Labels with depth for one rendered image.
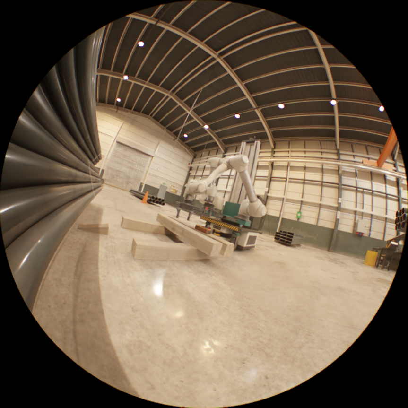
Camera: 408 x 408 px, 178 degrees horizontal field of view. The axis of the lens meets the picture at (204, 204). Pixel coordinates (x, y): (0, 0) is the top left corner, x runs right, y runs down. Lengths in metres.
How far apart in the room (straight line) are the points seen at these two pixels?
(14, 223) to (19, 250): 0.03
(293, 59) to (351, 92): 4.10
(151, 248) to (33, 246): 0.71
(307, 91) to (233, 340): 10.80
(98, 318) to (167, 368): 0.23
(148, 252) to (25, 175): 0.74
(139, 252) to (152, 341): 0.54
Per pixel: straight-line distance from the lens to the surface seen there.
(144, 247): 0.81
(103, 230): 1.09
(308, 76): 10.27
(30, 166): 0.26
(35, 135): 0.29
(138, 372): 0.40
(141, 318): 0.50
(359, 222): 10.64
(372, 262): 6.84
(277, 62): 10.00
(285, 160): 11.33
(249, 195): 1.48
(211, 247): 0.92
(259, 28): 9.70
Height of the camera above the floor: 0.39
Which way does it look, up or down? 3 degrees up
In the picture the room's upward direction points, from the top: 16 degrees clockwise
